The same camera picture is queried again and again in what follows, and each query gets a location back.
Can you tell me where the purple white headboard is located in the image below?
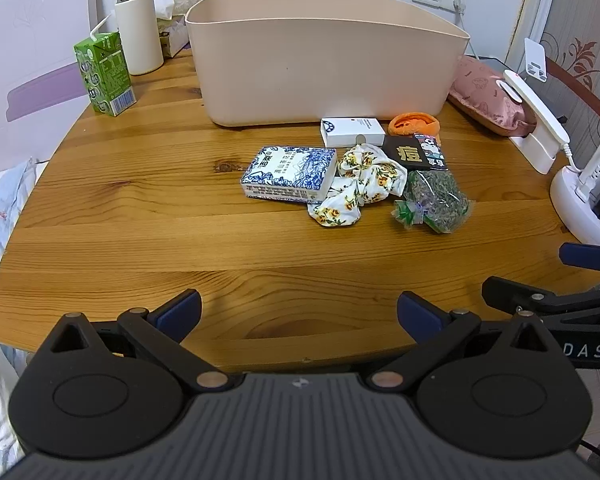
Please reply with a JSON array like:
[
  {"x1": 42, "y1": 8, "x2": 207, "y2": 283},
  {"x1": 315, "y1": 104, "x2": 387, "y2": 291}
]
[{"x1": 0, "y1": 0, "x2": 97, "y2": 171}]

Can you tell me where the blue white tissue pack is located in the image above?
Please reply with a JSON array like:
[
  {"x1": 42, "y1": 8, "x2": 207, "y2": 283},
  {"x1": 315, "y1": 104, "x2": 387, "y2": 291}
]
[{"x1": 240, "y1": 145, "x2": 337, "y2": 204}]

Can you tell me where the floral fabric scrunchie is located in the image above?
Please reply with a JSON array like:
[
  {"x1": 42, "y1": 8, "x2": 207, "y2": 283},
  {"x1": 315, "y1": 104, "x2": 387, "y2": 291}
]
[{"x1": 308, "y1": 143, "x2": 407, "y2": 228}]

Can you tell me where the orange sock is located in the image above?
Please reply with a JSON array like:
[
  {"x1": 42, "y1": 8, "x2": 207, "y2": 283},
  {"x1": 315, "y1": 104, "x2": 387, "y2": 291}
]
[{"x1": 388, "y1": 112, "x2": 441, "y2": 145}]

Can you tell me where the white round charger base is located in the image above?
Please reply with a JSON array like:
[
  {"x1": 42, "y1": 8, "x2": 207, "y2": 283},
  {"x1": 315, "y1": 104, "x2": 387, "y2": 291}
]
[{"x1": 550, "y1": 144, "x2": 600, "y2": 245}]

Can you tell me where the white power cable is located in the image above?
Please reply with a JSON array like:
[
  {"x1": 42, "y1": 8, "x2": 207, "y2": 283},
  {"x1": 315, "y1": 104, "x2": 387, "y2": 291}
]
[{"x1": 452, "y1": 0, "x2": 479, "y2": 59}]

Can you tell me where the green candy bag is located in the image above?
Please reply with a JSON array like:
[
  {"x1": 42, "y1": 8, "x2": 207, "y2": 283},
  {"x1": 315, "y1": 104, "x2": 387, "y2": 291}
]
[{"x1": 392, "y1": 170, "x2": 472, "y2": 234}]

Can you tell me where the black box yellow character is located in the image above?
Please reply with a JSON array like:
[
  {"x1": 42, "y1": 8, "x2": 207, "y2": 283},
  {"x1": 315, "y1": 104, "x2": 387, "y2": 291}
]
[{"x1": 381, "y1": 136, "x2": 431, "y2": 170}]

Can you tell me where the small cartoon printed packet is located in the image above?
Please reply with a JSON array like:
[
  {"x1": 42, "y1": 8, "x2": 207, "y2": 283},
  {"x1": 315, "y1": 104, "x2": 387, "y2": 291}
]
[{"x1": 415, "y1": 133, "x2": 448, "y2": 170}]

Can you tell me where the tissue box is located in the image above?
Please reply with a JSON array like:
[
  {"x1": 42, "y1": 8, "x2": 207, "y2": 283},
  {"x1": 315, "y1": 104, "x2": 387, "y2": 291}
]
[{"x1": 154, "y1": 0, "x2": 200, "y2": 58}]

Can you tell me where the white thermos bottle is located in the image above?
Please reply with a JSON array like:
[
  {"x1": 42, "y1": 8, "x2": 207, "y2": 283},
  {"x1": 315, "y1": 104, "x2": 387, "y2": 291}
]
[{"x1": 114, "y1": 0, "x2": 163, "y2": 76}]

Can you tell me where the beige plastic storage bin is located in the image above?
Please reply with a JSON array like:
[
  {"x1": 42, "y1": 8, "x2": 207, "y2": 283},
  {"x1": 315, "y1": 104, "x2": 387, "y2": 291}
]
[{"x1": 185, "y1": 0, "x2": 470, "y2": 127}]

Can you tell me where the pink pouch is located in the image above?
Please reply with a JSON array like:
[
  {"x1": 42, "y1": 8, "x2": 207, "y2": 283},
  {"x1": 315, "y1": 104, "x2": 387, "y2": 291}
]
[{"x1": 448, "y1": 55, "x2": 536, "y2": 136}]

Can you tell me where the green drink carton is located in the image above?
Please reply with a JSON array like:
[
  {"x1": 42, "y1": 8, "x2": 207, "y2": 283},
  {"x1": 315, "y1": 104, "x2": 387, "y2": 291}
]
[{"x1": 73, "y1": 32, "x2": 136, "y2": 117}]

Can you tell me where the white small box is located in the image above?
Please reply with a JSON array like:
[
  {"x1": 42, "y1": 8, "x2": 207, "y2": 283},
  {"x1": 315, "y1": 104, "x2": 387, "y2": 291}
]
[{"x1": 320, "y1": 117, "x2": 386, "y2": 148}]

